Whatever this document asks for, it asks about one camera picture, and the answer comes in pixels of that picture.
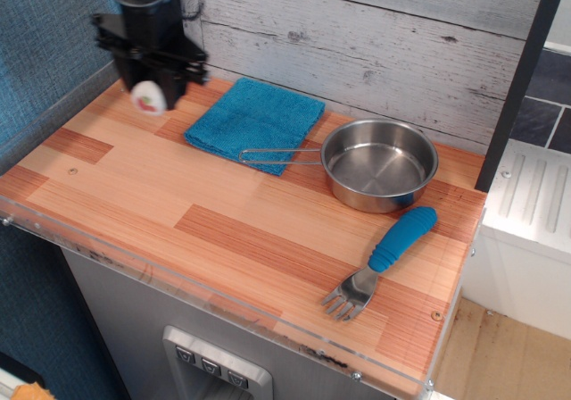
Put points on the clear acrylic front guard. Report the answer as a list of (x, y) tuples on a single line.
[(359, 367)]

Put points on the black and orange object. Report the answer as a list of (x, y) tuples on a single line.
[(21, 383)]

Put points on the blue folded cloth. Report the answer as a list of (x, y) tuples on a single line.
[(256, 115)]

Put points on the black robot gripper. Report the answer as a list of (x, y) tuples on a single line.
[(148, 42)]

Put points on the small steel pan with handle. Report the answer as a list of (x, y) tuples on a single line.
[(374, 166)]

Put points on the silver dispenser button panel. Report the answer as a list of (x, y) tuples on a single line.
[(202, 370)]

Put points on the dark right vertical post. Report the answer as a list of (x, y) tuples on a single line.
[(538, 33)]

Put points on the blue handled metal spork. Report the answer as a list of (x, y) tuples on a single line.
[(354, 293)]

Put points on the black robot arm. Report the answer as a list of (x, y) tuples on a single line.
[(152, 54)]

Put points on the grey toy fridge cabinet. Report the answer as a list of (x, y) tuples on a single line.
[(131, 317)]

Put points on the plush sushi roll toy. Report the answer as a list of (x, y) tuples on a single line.
[(148, 98)]

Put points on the white toy sink unit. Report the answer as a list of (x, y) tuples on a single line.
[(520, 261)]

